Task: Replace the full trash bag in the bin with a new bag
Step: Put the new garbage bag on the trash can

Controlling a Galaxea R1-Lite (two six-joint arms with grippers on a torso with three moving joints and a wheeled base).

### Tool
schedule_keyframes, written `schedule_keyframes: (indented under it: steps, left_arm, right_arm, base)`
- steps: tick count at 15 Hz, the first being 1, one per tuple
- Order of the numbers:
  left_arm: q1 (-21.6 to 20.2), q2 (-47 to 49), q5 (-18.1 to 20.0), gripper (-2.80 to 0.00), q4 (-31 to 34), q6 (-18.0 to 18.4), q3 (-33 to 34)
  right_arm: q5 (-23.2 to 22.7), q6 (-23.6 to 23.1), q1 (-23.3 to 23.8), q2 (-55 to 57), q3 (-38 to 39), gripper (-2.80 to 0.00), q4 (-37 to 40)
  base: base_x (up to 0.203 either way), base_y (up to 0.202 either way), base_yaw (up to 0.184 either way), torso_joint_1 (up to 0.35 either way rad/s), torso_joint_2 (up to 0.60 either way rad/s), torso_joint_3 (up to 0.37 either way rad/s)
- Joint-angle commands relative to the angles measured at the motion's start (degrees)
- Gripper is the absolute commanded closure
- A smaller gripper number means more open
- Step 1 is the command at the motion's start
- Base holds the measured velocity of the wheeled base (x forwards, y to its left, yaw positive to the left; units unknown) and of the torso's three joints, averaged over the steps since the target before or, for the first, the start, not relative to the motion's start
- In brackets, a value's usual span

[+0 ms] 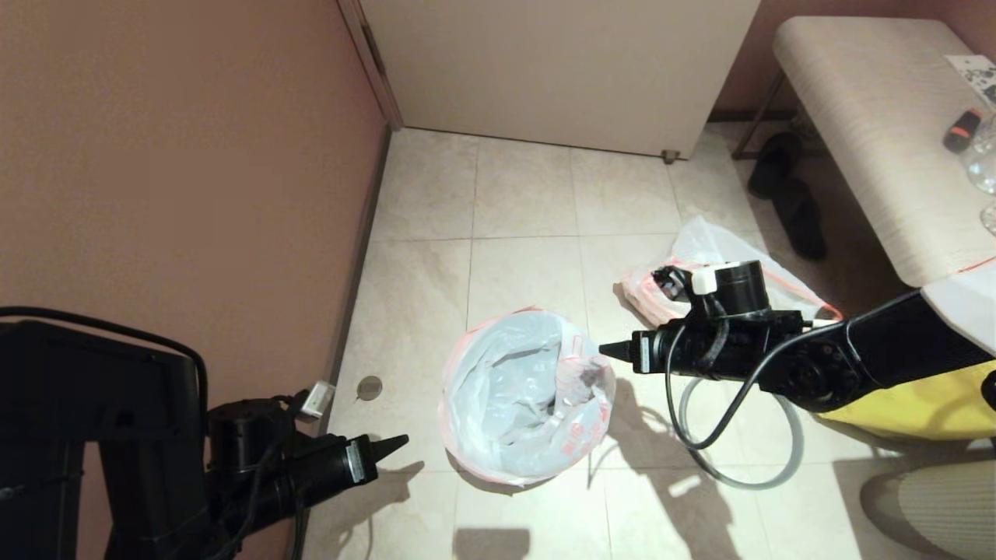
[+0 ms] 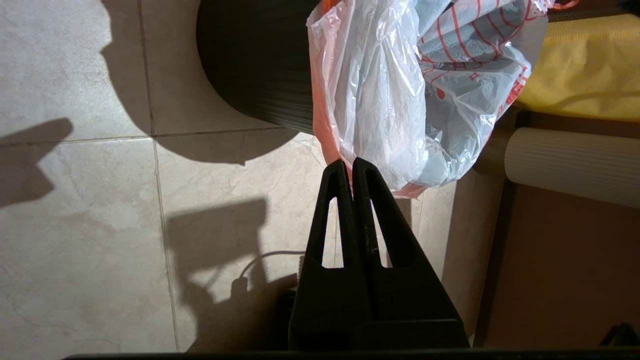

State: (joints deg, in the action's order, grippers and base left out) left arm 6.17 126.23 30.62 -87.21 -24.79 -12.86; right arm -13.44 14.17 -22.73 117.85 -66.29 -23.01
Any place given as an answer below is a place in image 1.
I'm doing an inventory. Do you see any clear plastic bag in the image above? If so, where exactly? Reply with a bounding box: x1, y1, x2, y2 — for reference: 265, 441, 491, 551
621, 215, 843, 327

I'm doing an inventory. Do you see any gray bin rim ring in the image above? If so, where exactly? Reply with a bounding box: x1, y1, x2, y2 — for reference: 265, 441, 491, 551
679, 377, 805, 490

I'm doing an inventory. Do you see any black slipper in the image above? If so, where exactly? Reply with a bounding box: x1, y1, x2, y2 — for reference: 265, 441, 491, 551
747, 131, 802, 199
775, 180, 827, 261

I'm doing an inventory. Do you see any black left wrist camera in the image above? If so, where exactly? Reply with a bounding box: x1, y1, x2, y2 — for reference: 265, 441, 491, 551
345, 436, 381, 485

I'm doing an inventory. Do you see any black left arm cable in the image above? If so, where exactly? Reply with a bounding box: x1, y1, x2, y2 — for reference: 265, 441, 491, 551
0, 307, 209, 436

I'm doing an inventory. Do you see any white door frame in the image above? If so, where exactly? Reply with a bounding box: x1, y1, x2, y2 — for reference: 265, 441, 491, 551
337, 0, 405, 132

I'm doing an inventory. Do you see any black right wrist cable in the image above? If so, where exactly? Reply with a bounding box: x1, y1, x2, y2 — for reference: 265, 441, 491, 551
665, 319, 849, 450

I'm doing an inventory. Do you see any white blue printed card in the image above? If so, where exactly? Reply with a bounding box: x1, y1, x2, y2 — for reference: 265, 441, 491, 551
944, 53, 996, 105

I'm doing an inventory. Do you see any grey ribbed cushion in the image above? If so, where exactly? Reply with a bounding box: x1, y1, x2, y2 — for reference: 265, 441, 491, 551
858, 457, 996, 560

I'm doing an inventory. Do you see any small black red object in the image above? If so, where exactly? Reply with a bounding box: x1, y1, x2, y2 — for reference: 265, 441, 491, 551
942, 109, 982, 154

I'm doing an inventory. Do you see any beige wood grain bench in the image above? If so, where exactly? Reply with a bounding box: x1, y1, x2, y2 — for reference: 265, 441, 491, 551
773, 16, 996, 287

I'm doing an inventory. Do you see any yellow fabric bag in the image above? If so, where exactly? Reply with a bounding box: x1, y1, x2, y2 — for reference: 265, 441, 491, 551
817, 359, 996, 441

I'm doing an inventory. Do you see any thin metal bench leg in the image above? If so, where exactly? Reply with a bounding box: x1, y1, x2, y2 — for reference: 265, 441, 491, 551
731, 73, 787, 160

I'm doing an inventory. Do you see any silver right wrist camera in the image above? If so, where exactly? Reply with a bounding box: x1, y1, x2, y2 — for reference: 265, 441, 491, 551
630, 331, 656, 376

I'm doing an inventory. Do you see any white door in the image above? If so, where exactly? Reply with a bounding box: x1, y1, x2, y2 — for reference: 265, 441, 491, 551
358, 0, 762, 160

